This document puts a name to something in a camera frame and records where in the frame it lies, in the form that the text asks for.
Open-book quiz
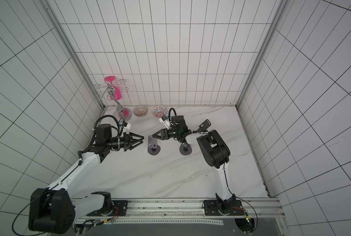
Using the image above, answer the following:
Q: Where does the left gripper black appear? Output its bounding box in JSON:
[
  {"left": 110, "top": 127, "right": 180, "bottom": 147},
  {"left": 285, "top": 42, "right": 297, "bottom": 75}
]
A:
[{"left": 107, "top": 132, "right": 145, "bottom": 151}]

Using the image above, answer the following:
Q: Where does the aluminium mounting rail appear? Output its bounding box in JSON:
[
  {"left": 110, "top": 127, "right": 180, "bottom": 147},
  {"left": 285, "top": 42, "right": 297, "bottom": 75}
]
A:
[{"left": 74, "top": 198, "right": 285, "bottom": 226}]

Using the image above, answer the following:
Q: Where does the black phone stand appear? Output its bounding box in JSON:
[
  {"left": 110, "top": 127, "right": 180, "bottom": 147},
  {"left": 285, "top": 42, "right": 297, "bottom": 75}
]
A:
[{"left": 197, "top": 119, "right": 211, "bottom": 133}]

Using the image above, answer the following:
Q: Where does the pink cup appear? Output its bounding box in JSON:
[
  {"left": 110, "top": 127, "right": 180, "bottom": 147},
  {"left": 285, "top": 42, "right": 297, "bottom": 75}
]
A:
[{"left": 104, "top": 76, "right": 122, "bottom": 101}]

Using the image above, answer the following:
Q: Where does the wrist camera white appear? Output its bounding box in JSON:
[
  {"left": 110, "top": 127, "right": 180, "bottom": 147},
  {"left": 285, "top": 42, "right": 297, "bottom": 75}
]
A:
[
  {"left": 159, "top": 116, "right": 171, "bottom": 129},
  {"left": 119, "top": 119, "right": 131, "bottom": 137}
]

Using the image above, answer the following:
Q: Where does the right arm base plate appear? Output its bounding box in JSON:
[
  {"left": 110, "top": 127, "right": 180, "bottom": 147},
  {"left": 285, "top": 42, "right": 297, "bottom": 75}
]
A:
[{"left": 202, "top": 200, "right": 245, "bottom": 216}]

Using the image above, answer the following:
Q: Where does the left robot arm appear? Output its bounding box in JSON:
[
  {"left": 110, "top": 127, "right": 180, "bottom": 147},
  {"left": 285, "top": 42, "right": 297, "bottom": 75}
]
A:
[{"left": 26, "top": 116, "right": 144, "bottom": 236}]

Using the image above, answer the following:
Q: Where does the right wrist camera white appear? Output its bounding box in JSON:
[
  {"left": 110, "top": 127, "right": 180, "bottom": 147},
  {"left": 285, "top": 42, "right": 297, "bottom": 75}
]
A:
[{"left": 159, "top": 116, "right": 171, "bottom": 129}]

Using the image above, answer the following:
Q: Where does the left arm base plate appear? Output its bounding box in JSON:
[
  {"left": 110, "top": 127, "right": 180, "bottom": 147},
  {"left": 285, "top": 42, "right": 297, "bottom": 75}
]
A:
[{"left": 87, "top": 200, "right": 128, "bottom": 218}]

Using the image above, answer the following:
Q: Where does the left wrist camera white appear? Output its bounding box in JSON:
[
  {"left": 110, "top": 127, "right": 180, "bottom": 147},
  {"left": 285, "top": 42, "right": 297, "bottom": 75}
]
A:
[{"left": 119, "top": 119, "right": 131, "bottom": 137}]

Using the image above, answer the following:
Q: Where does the colourful patterned bowl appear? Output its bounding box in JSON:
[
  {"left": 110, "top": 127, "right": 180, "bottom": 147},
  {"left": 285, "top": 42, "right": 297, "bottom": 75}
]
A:
[{"left": 152, "top": 105, "right": 168, "bottom": 118}]

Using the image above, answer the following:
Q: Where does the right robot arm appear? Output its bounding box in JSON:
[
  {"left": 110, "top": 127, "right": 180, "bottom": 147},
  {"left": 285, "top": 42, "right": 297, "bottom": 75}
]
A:
[{"left": 148, "top": 108, "right": 252, "bottom": 221}]

